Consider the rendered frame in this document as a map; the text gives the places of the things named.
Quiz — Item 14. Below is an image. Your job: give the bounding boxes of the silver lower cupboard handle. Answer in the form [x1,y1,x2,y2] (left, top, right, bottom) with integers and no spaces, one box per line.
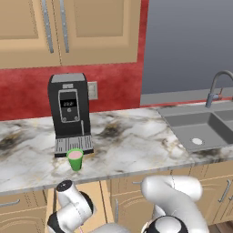
[114,198,120,224]
[218,178,232,204]

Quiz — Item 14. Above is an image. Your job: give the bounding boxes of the grey window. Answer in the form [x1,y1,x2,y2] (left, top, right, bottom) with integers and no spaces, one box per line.
[139,0,233,107]

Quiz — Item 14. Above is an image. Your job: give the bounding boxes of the grey wall outlet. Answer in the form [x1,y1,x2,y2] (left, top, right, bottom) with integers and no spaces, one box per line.
[87,80,99,101]

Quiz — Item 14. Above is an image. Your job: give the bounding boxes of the silver cupboard handle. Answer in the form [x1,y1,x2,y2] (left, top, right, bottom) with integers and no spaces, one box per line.
[218,178,232,204]
[58,0,70,54]
[41,0,55,55]
[114,198,120,224]

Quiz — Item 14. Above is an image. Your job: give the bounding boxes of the tan lower cupboard door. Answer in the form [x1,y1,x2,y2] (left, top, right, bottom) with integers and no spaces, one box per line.
[109,173,158,233]
[194,165,233,226]

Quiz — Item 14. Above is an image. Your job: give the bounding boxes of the black coffee machine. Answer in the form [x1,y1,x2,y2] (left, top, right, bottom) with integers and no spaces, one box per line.
[46,72,96,158]

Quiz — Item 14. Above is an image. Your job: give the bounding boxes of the silver upper cupboard handle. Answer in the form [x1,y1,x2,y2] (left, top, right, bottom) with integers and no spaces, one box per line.
[41,0,55,55]
[58,0,70,54]

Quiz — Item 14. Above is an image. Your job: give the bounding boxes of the grey curved tap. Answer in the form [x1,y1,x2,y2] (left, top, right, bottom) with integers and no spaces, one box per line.
[205,69,233,109]

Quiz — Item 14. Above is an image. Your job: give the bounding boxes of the green smoothie cup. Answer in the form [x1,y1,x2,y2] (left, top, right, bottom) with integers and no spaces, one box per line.
[66,147,85,172]

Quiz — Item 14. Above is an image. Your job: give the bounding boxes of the grey kitchen sink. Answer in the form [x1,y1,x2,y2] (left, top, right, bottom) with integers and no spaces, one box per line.
[157,107,233,154]

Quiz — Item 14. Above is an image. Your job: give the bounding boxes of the tan upper cupboard door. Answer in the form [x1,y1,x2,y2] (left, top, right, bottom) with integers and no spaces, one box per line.
[0,0,63,70]
[52,0,142,66]

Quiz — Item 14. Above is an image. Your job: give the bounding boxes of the tan cupboard door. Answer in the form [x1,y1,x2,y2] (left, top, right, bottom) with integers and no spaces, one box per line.
[52,0,142,66]
[194,165,233,226]
[0,0,63,70]
[109,173,158,233]

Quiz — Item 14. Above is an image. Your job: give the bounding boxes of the tan lower drawer front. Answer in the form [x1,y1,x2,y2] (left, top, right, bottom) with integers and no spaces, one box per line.
[0,189,48,233]

